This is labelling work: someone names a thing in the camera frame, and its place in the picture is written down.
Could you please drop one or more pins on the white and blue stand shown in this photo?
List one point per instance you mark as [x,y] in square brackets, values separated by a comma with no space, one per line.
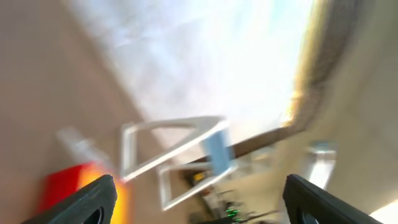
[199,146]

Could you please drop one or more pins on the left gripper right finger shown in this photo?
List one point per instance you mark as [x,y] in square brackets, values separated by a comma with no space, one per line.
[314,202]

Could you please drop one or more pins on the red and yellow tip box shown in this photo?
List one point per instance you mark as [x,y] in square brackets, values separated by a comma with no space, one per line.
[71,183]

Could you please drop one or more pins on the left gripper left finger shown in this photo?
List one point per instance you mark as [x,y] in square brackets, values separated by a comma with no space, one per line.
[90,202]

